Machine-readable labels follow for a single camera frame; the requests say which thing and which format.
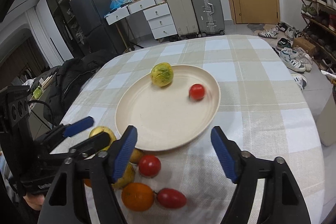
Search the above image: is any yellow-green guava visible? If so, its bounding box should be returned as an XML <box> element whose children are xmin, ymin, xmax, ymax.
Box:
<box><xmin>150</xmin><ymin>63</ymin><xmax>174</xmax><ymax>88</ymax></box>

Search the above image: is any white drawer desk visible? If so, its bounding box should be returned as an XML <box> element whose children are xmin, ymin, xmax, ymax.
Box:
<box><xmin>105</xmin><ymin>0</ymin><xmax>177</xmax><ymax>40</ymax></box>

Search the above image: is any dark wardrobe shelf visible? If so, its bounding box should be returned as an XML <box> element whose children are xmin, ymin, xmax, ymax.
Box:
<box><xmin>46</xmin><ymin>0</ymin><xmax>84</xmax><ymax>57</ymax></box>

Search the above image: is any oblong red tomato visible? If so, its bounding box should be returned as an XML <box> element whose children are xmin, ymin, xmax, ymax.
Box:
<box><xmin>157</xmin><ymin>188</ymin><xmax>187</xmax><ymax>209</ymax></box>

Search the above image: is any wooden shoe rack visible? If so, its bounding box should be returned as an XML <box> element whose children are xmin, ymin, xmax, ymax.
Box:
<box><xmin>300</xmin><ymin>0</ymin><xmax>335</xmax><ymax>67</ymax></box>

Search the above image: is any small red cherry tomato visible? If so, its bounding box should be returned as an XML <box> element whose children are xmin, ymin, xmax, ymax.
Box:
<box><xmin>189</xmin><ymin>84</ymin><xmax>206</xmax><ymax>101</ymax></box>

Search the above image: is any cream round plate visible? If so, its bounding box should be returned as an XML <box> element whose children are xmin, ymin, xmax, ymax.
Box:
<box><xmin>114</xmin><ymin>65</ymin><xmax>221</xmax><ymax>152</ymax></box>

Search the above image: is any checkered beige tablecloth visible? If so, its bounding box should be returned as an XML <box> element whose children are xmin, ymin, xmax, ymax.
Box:
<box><xmin>63</xmin><ymin>35</ymin><xmax>325</xmax><ymax>223</ymax></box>

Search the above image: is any small orange mandarin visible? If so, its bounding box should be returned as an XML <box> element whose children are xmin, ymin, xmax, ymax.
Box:
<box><xmin>83</xmin><ymin>178</ymin><xmax>92</xmax><ymax>188</ymax></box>

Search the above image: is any round red tomato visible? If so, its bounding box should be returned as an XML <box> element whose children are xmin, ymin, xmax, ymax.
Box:
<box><xmin>138</xmin><ymin>155</ymin><xmax>161</xmax><ymax>177</ymax></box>

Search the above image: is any silver grey suitcase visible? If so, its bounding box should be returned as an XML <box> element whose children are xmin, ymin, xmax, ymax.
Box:
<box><xmin>191</xmin><ymin>0</ymin><xmax>225</xmax><ymax>37</ymax></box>

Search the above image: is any large yellow guava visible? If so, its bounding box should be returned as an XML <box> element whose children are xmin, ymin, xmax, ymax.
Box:
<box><xmin>88</xmin><ymin>126</ymin><xmax>117</xmax><ymax>151</ymax></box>

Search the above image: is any brown longan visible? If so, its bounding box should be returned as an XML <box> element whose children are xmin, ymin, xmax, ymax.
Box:
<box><xmin>129</xmin><ymin>148</ymin><xmax>144</xmax><ymax>164</ymax></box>

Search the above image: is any person's left hand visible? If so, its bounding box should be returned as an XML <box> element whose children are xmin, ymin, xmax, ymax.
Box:
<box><xmin>23</xmin><ymin>193</ymin><xmax>45</xmax><ymax>211</ymax></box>

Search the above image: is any black refrigerator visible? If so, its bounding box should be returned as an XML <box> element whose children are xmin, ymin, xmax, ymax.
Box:
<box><xmin>70</xmin><ymin>0</ymin><xmax>126</xmax><ymax>55</ymax></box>

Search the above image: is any large orange mandarin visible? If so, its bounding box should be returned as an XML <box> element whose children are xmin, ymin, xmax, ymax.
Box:
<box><xmin>121</xmin><ymin>182</ymin><xmax>155</xmax><ymax>212</ymax></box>

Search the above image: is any wrinkled green guava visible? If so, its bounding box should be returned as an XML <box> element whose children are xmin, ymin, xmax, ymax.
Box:
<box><xmin>112</xmin><ymin>163</ymin><xmax>135</xmax><ymax>189</ymax></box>

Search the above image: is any black jacket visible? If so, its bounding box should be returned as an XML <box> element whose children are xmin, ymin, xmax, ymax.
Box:
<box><xmin>43</xmin><ymin>50</ymin><xmax>117</xmax><ymax>126</ymax></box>

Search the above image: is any beige suitcase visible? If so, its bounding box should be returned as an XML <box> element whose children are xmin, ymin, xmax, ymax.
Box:
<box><xmin>166</xmin><ymin>0</ymin><xmax>199</xmax><ymax>36</ymax></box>

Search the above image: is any black cable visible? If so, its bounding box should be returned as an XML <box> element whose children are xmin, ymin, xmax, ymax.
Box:
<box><xmin>27</xmin><ymin>99</ymin><xmax>56</xmax><ymax>126</ymax></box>

